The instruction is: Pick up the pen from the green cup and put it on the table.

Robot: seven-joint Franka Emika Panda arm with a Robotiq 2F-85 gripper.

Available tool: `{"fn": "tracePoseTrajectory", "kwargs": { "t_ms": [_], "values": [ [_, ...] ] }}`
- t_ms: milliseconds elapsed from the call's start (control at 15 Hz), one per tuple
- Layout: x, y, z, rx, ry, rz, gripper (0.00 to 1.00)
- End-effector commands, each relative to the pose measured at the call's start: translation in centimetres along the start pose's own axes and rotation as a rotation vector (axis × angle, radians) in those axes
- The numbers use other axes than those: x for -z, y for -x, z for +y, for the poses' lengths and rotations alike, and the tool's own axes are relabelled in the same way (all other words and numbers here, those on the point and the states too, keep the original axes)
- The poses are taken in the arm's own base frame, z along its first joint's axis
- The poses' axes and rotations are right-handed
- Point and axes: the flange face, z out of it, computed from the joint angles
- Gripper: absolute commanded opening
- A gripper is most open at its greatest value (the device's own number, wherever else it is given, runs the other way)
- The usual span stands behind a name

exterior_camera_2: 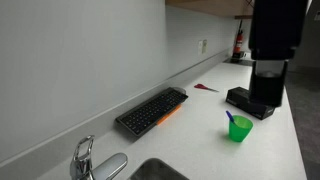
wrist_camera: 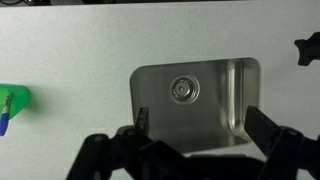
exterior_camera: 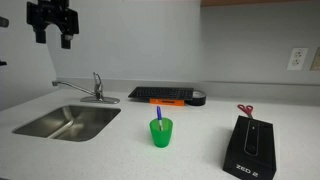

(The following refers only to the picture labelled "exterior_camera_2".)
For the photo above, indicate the red handled scissors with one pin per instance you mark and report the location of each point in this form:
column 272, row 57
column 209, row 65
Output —
column 201, row 86

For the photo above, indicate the beige wall switch plate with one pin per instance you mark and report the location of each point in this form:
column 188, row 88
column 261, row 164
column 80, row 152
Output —
column 204, row 47

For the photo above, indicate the red fire extinguisher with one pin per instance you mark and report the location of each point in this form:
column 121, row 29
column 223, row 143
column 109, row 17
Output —
column 239, row 39

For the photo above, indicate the green plastic cup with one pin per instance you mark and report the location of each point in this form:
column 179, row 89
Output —
column 239, row 128

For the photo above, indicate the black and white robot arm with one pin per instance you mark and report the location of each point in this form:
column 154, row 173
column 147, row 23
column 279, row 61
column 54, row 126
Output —
column 276, row 33

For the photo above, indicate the blue and white pen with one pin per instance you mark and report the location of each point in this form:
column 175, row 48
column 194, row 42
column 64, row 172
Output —
column 230, row 117

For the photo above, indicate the orange block under keyboard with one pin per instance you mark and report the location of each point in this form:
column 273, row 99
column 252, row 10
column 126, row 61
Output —
column 168, row 115

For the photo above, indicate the black ZED 2 box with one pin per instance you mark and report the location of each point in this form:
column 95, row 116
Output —
column 239, row 97

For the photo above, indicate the black keyboard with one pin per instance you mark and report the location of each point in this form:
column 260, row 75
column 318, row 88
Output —
column 140, row 119

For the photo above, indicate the white wall outlet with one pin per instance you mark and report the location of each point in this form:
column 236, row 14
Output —
column 200, row 47

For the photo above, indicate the chrome sink faucet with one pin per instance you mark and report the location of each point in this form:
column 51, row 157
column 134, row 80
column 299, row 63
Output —
column 81, row 163

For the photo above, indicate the wooden upper cabinet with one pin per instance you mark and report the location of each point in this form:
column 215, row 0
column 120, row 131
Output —
column 227, row 8

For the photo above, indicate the stainless steel sink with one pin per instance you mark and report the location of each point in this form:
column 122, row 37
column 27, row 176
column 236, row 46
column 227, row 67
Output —
column 156, row 169

